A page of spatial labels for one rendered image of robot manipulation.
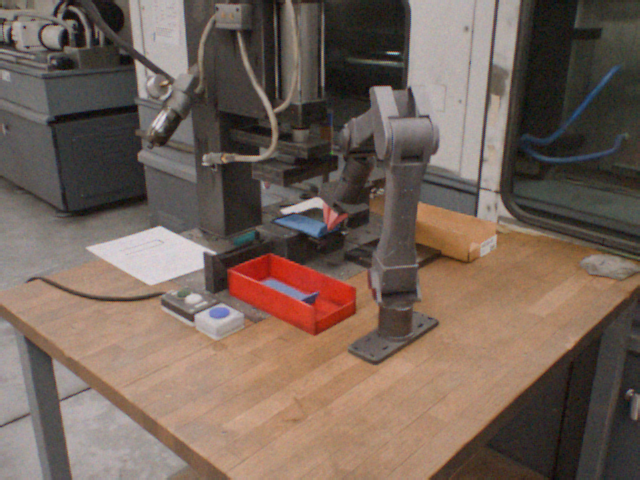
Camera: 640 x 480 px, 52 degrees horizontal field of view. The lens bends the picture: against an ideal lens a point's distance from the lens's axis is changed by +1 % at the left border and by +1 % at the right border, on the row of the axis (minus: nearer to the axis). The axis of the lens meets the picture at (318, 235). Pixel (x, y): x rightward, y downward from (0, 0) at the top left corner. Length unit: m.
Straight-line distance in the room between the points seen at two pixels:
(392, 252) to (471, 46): 0.91
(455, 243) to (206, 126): 0.66
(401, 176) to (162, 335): 0.54
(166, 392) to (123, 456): 1.34
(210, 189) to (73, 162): 2.92
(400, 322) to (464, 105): 0.91
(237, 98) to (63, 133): 3.03
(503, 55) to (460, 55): 0.17
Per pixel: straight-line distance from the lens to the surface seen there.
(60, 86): 4.44
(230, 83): 1.53
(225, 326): 1.23
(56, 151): 4.49
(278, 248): 1.47
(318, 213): 1.59
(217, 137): 1.60
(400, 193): 1.09
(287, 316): 1.26
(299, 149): 1.43
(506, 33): 1.80
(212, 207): 1.68
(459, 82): 1.94
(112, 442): 2.51
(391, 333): 1.19
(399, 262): 1.15
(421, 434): 1.01
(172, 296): 1.34
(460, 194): 1.97
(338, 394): 1.07
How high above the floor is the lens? 1.53
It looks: 22 degrees down
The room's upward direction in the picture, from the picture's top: straight up
